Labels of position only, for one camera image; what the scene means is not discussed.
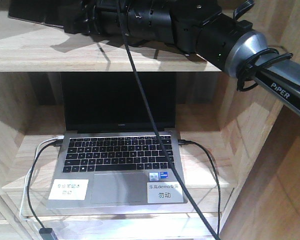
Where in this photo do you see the black laptop cable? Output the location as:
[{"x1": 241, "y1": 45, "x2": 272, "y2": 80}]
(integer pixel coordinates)
[
  {"x1": 177, "y1": 139, "x2": 222, "y2": 236},
  {"x1": 27, "y1": 140, "x2": 63, "y2": 230}
]

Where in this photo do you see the silver laptop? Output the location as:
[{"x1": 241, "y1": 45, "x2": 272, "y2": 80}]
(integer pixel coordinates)
[{"x1": 47, "y1": 72, "x2": 183, "y2": 209}]

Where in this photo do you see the white paper label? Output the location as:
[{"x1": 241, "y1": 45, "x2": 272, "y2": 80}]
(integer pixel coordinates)
[
  {"x1": 48, "y1": 179, "x2": 89, "y2": 201},
  {"x1": 147, "y1": 181, "x2": 184, "y2": 204}
]

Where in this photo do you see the wooden shelf unit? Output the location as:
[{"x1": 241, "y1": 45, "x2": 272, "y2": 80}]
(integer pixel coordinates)
[{"x1": 0, "y1": 0, "x2": 300, "y2": 240}]

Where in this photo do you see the white left paper label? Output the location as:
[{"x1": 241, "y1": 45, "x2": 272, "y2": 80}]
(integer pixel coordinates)
[{"x1": 48, "y1": 179, "x2": 89, "y2": 201}]

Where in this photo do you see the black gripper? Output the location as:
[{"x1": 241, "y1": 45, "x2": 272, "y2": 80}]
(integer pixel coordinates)
[{"x1": 7, "y1": 0, "x2": 131, "y2": 37}]

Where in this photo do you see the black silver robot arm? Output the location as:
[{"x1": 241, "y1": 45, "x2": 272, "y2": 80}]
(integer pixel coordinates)
[{"x1": 8, "y1": 0, "x2": 300, "y2": 116}]

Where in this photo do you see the white right paper label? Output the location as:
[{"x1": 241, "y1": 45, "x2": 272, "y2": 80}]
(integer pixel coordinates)
[{"x1": 147, "y1": 181, "x2": 184, "y2": 204}]

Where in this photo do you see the black left laptop cable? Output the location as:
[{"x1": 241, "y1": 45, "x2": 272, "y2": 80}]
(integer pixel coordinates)
[{"x1": 27, "y1": 140, "x2": 63, "y2": 230}]

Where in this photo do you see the white laptop cable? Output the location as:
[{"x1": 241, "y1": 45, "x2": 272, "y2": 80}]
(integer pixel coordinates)
[{"x1": 18, "y1": 136, "x2": 65, "y2": 223}]

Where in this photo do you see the black right laptop cable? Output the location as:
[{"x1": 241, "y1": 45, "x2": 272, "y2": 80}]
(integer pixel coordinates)
[{"x1": 177, "y1": 139, "x2": 222, "y2": 236}]

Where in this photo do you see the grey usb hub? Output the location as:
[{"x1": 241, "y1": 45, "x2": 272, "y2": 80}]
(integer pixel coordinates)
[{"x1": 39, "y1": 227, "x2": 58, "y2": 240}]

